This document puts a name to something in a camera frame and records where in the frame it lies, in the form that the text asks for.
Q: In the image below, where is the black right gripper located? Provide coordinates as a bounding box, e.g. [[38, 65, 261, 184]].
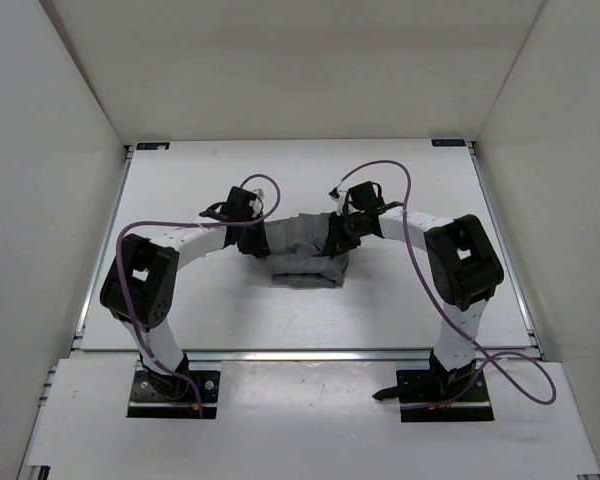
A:
[[324, 211, 366, 257]]

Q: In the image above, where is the grey pleated skirt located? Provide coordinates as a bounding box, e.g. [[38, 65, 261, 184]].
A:
[[260, 213, 349, 289]]

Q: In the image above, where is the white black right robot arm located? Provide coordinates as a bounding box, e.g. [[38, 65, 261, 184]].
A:
[[322, 181, 504, 401]]

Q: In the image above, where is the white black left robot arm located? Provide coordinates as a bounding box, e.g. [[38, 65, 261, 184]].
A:
[[100, 184, 272, 408]]

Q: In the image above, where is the right blue table label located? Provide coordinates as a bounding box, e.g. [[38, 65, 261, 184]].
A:
[[431, 138, 466, 148]]

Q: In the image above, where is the blue table label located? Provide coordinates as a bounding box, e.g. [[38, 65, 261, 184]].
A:
[[135, 142, 170, 151], [431, 138, 466, 148]]

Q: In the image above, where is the left blue table label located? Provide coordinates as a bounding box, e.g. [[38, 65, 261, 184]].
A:
[[135, 142, 170, 151]]

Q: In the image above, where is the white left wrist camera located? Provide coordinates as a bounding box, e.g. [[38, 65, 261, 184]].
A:
[[251, 188, 264, 213]]

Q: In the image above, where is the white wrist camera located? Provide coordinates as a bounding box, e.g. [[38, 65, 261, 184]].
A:
[[329, 186, 349, 216], [251, 188, 264, 213]]

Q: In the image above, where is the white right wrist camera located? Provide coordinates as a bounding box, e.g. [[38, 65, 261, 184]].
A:
[[329, 186, 349, 216]]

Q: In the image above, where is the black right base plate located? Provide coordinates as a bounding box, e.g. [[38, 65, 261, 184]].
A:
[[372, 370, 495, 423]]

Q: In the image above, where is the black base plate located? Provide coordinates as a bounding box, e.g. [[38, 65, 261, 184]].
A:
[[372, 370, 495, 423], [127, 366, 221, 420]]

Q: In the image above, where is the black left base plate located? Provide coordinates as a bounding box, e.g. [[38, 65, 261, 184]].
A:
[[127, 366, 221, 420]]

